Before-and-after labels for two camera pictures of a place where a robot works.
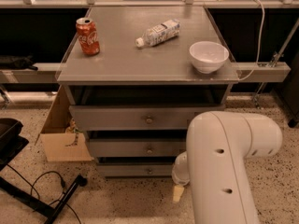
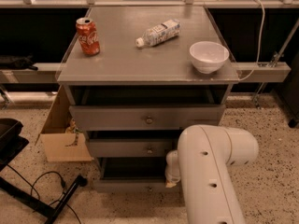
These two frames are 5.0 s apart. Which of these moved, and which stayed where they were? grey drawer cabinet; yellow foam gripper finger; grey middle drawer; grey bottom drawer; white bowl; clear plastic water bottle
Moved: grey bottom drawer; yellow foam gripper finger
Stayed: clear plastic water bottle; grey drawer cabinet; grey middle drawer; white bowl
